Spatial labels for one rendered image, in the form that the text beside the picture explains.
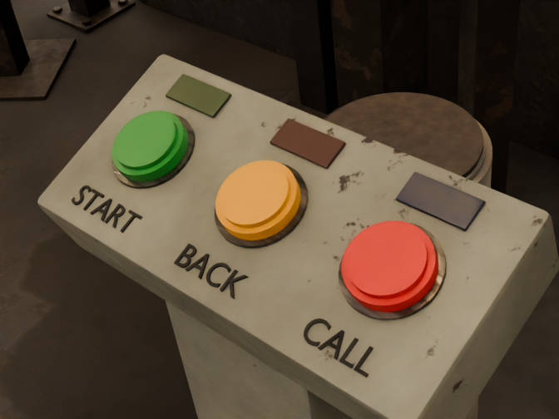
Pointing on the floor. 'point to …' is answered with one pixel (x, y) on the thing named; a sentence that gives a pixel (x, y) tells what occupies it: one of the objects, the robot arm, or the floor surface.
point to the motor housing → (379, 47)
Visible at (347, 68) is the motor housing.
